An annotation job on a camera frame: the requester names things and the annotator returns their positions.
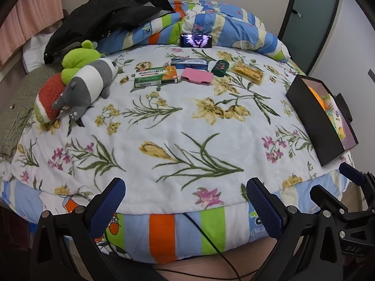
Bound black wedge-shaped object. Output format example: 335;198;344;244
334;93;354;122

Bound blue and white box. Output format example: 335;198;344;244
171;58;210;71

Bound green spray bottle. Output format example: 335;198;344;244
211;59;229;77

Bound pink bed base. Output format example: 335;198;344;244
160;237;280;281

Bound pink tissue pack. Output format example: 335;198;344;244
180;67;213;86

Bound grey and white plush toy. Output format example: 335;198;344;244
52;58;119;128

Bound striped cartoon quilt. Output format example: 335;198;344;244
107;0;293;63

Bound red and green plush toy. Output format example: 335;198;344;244
34;73;67;125

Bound yellow packet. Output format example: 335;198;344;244
231;63;265;86

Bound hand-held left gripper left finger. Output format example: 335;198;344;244
29;177;126;281

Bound black smartphone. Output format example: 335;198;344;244
180;33;212;48

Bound yellow snack packets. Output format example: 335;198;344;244
324;94;349;141

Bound frosted glass door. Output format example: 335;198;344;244
278;0;342;54

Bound white pillow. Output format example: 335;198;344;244
23;32;57;74

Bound black cable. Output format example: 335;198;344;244
152;212;279;281

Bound black jacket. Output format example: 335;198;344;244
43;0;177;65

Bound black cardboard box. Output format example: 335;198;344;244
285;74;359;167

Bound orange plush toy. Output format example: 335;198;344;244
317;85;332;109

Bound pink curtain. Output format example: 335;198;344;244
0;0;64;68

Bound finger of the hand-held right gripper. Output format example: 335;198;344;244
310;184;352;220
339;162;375;208

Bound green and orange medicine box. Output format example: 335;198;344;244
134;66;179;89

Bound white floral blanket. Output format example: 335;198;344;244
0;45;355;215

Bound striped cartoon bed sheet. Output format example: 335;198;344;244
0;168;352;264

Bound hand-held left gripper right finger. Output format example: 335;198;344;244
245;177;345;281

